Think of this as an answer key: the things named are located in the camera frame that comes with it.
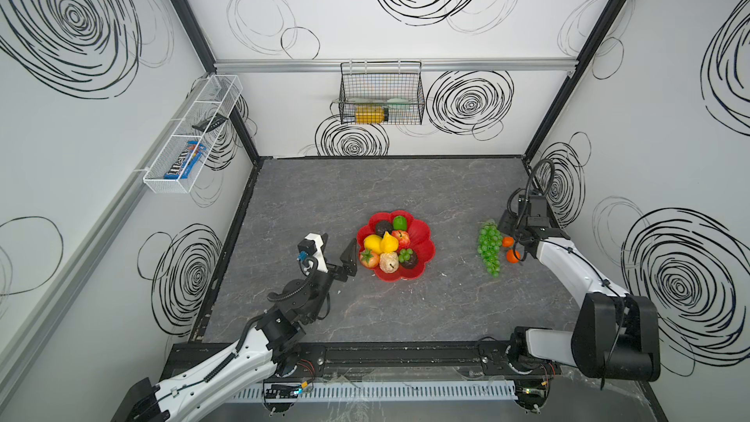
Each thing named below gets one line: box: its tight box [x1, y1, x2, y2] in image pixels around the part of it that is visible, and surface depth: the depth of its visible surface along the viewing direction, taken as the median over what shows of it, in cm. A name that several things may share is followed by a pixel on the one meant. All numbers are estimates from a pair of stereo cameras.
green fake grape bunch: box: [477, 220, 503, 278], surface depth 93 cm
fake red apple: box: [392, 229, 412, 250], surface depth 92 cm
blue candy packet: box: [164, 140, 208, 180], surface depth 72 cm
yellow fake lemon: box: [363, 233, 382, 254], surface depth 90 cm
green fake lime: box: [392, 214, 408, 232], surface depth 96 cm
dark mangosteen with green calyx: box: [398, 248, 418, 270], surface depth 88 cm
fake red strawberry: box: [359, 249, 379, 269], surface depth 85 cm
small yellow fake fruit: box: [379, 230, 399, 254], surface depth 88 cm
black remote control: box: [191, 112, 229, 133], surface depth 82 cm
